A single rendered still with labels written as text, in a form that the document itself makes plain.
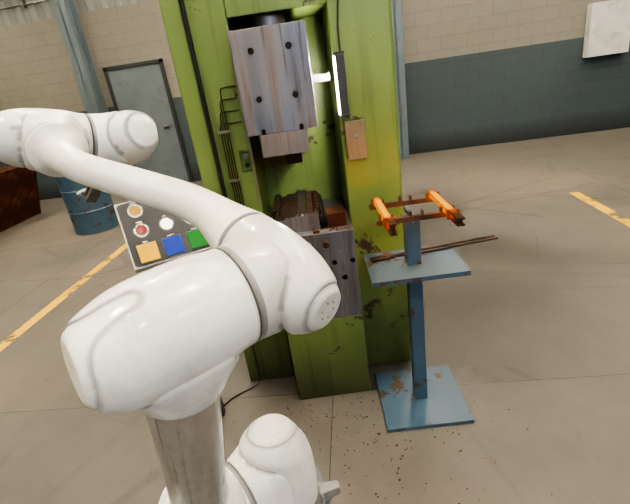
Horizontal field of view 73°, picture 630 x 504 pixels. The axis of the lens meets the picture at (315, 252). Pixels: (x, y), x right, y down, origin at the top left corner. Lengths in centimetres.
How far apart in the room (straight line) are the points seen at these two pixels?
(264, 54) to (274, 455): 144
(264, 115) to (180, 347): 148
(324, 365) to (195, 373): 179
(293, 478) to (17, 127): 86
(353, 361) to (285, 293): 176
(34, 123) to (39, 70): 855
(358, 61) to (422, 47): 592
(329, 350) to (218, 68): 140
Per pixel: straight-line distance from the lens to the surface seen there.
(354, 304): 208
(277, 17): 206
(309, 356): 222
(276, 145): 187
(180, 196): 73
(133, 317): 47
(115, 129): 95
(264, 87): 186
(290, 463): 101
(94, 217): 638
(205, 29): 203
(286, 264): 52
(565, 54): 855
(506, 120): 831
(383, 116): 203
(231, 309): 48
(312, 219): 195
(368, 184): 207
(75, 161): 83
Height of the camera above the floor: 158
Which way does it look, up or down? 23 degrees down
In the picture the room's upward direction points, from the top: 8 degrees counter-clockwise
